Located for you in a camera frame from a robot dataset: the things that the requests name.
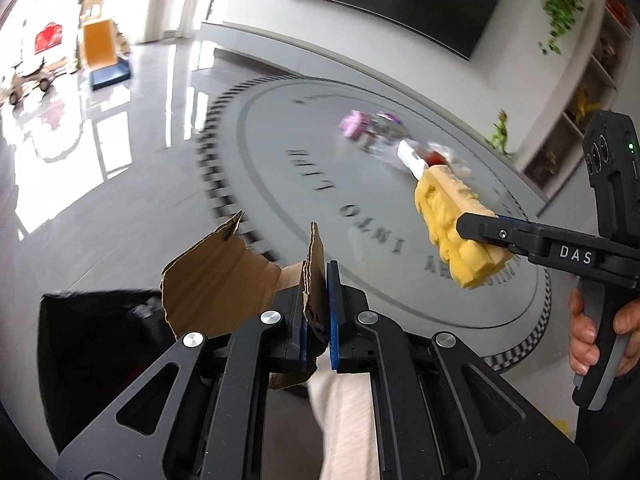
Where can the torn brown cardboard piece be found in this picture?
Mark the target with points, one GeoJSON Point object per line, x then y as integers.
{"type": "Point", "coordinates": [215, 280]}

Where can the round grey table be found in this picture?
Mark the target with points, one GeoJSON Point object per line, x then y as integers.
{"type": "Point", "coordinates": [310, 125]}

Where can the white and red wrapper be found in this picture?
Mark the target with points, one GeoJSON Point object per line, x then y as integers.
{"type": "Point", "coordinates": [412, 157]}

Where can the person's right hand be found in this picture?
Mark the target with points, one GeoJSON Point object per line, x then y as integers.
{"type": "Point", "coordinates": [580, 340]}

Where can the clear plastic wrapper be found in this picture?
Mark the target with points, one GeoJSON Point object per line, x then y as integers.
{"type": "Point", "coordinates": [452, 157]}

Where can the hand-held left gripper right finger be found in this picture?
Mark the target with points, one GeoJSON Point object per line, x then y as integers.
{"type": "Point", "coordinates": [332, 320]}

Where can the yellow foam block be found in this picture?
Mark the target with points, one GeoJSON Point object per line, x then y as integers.
{"type": "Point", "coordinates": [445, 210]}

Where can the purple small packet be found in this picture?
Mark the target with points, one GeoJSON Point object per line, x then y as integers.
{"type": "Point", "coordinates": [390, 122]}

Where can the pink small box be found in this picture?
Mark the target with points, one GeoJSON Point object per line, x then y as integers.
{"type": "Point", "coordinates": [354, 125]}

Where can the white ride-on toy car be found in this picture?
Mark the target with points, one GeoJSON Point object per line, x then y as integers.
{"type": "Point", "coordinates": [30, 82]}

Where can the white wall shelf unit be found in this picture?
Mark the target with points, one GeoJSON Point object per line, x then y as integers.
{"type": "Point", "coordinates": [595, 75]}

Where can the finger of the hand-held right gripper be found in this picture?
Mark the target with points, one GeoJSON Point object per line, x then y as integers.
{"type": "Point", "coordinates": [500, 232]}

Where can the black trash bag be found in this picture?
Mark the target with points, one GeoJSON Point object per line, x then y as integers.
{"type": "Point", "coordinates": [85, 350]}

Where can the person's white trouser leg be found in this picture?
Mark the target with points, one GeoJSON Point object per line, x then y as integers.
{"type": "Point", "coordinates": [345, 430]}

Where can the red and white playhouse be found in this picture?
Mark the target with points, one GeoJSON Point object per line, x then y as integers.
{"type": "Point", "coordinates": [47, 35]}

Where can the green dinosaur toy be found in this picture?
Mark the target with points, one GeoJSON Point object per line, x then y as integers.
{"type": "Point", "coordinates": [500, 132]}

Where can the yellow toy slide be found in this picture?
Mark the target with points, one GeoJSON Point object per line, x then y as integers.
{"type": "Point", "coordinates": [102, 45]}

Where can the black wall television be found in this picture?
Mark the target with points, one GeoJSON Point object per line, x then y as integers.
{"type": "Point", "coordinates": [400, 0]}

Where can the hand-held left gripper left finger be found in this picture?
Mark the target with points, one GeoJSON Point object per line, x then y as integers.
{"type": "Point", "coordinates": [290, 340]}

